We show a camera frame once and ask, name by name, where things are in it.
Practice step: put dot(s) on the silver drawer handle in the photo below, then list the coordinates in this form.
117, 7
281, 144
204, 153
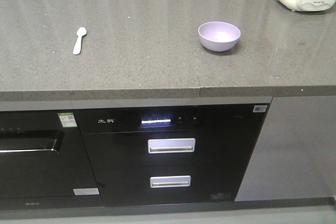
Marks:
171, 145
170, 181

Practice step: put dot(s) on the mint green plastic spoon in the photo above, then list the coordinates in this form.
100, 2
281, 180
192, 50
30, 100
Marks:
81, 32

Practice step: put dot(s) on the black disinfection cabinet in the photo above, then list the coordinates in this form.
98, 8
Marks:
116, 141

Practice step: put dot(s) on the black built-in dishwasher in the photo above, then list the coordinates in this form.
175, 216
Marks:
44, 163

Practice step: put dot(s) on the lilac plastic bowl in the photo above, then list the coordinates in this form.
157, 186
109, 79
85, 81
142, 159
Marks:
218, 36

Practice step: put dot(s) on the upper silver drawer handle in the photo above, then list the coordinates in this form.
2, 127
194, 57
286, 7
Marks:
171, 145

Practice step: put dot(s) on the lower silver drawer handle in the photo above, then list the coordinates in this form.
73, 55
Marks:
170, 181

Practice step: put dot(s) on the grey cabinet door panel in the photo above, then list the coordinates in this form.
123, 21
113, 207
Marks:
295, 153

